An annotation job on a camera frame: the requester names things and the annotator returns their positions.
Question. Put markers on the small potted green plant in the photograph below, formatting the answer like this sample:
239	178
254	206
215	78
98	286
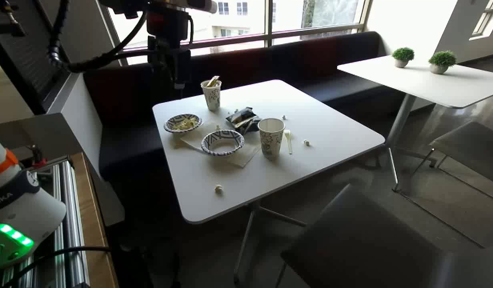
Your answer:
443	60
403	55

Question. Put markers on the grey white cabinet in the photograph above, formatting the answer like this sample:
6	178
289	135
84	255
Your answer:
81	118

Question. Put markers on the patterned paper cup with scrap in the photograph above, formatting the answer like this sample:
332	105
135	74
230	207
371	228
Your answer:
212	97

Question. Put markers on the window frame post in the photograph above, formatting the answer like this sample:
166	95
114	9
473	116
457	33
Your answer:
268	22

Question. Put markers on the empty patterned paper cup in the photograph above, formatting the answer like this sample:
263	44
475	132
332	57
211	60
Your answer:
271	138

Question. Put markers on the window rail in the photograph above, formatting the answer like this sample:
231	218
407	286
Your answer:
311	31

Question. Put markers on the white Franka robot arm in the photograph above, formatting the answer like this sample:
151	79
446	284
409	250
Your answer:
23	214

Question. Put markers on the grey chair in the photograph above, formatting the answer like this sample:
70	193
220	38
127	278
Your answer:
364	246
471	146

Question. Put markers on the aluminium rail frame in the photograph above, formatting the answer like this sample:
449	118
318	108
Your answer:
71	214

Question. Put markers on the blue patterned bowl with popcorn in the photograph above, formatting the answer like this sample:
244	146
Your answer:
183	124

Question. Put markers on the blue patterned paper bowl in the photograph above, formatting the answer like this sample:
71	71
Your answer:
223	143

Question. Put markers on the small red clamp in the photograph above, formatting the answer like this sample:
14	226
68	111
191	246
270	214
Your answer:
39	161

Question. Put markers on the white square table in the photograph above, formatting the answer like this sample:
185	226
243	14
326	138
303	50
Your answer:
311	58

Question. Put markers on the wooden board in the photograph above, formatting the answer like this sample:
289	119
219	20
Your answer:
95	234

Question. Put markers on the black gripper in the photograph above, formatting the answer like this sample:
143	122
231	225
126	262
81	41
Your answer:
169	33

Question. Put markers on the white side table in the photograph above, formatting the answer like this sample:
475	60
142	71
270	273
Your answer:
444	86

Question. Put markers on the black louvered panel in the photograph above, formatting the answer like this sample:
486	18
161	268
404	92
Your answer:
23	54

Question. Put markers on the popcorn piece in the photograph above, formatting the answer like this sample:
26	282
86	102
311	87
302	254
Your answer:
219	190

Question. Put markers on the black snack wrapper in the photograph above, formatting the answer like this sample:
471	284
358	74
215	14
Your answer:
243	119

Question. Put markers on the white paper napkin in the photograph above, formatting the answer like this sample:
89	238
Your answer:
244	156

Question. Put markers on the small white plastic spoon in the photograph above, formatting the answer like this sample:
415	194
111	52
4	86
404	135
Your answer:
289	140

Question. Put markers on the metal table leg frame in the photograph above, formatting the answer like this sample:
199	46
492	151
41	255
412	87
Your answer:
246	241

